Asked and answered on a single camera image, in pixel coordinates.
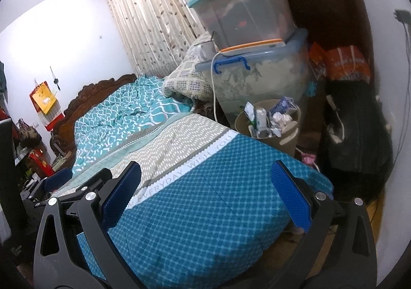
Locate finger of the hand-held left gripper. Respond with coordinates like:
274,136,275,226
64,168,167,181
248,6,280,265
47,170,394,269
53,168,113,206
21,167,74,209

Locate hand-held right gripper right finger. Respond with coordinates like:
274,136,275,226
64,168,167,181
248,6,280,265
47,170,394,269
270,160,378,289

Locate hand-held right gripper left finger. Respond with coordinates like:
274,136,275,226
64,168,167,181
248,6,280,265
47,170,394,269
32,161,151,289

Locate beige trash bin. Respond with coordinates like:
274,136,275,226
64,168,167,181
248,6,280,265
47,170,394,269
234,99,302,158

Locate dark blue milk carton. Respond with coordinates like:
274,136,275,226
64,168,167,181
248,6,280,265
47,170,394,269
269,97,296,116

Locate green white wrapper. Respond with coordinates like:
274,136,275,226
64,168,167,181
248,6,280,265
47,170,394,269
244,102,257,124

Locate stack of papers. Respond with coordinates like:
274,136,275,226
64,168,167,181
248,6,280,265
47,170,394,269
51,152,76,173

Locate brown handbag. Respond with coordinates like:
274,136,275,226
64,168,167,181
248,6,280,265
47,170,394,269
14,119,42,148

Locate teal patterned blanket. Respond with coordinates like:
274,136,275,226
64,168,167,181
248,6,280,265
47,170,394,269
72,75,194,174

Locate blue beige printed quilt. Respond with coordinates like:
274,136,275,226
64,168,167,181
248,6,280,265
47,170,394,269
51,112,334,281

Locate black bag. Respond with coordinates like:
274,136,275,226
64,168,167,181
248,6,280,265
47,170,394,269
321,80,394,203

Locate hanging keys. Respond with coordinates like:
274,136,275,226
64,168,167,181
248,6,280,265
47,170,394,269
50,66,61,92

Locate carved wooden headboard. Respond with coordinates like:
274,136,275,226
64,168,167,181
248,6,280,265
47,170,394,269
50,74,137,161

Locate clear storage box blue latch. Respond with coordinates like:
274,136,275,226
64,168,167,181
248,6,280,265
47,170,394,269
196,29,317,125

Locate patterned beige pillow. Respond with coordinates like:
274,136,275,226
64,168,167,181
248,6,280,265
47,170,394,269
163,32,219,107

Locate orange white plastic bag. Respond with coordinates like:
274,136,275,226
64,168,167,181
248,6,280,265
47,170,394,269
310,41,373,83

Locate white orange-edged lid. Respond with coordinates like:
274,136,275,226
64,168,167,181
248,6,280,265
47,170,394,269
220,39,286,56

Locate leaf print curtain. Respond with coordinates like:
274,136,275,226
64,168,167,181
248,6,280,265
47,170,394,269
101,0,212,79

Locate clear storage box teal lid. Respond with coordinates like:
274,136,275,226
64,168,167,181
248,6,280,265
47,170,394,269
188,0,298,49

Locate red yellow wall calendar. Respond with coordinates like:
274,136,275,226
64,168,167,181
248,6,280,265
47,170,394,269
30,81,61,131

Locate white cable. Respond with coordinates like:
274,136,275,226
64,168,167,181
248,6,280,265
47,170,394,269
210,30,226,116

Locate black wall adapter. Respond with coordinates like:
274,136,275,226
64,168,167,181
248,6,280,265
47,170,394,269
394,9,411,25

